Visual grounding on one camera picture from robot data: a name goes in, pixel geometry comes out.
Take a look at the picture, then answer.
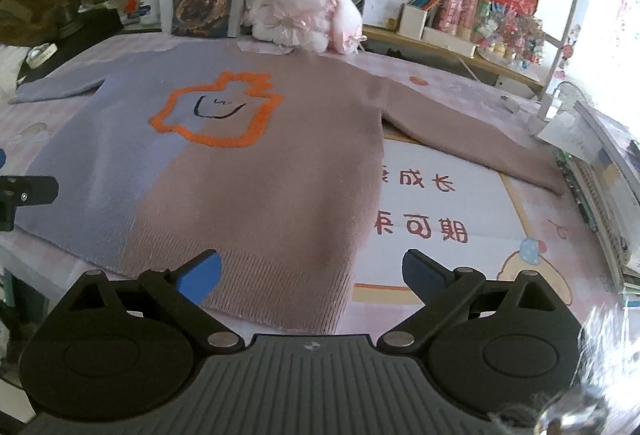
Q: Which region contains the purple and brown sweater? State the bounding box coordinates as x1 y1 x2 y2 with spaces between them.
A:
8 39 563 334

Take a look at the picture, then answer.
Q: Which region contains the pink checkered cartoon table mat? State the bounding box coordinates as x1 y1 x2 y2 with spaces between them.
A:
1 36 608 333

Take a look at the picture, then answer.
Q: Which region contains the white small storage box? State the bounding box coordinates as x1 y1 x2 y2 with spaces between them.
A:
362 0 404 32

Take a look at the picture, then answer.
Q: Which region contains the pink white plush bunny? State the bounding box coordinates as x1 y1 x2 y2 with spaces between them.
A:
242 0 366 54

